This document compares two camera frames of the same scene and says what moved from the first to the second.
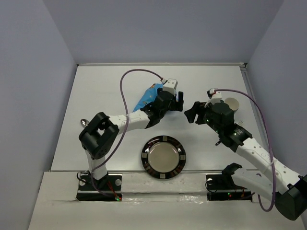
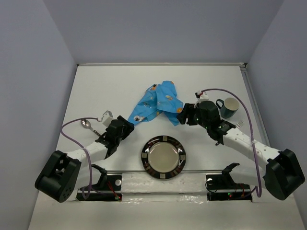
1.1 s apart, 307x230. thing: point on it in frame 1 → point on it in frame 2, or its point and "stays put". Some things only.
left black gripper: (176, 105) → (127, 127)
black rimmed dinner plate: (163, 157) stays put
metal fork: (240, 122) stays put
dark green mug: (232, 103) stays put
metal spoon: (84, 122) stays put
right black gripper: (198, 107) → (188, 109)
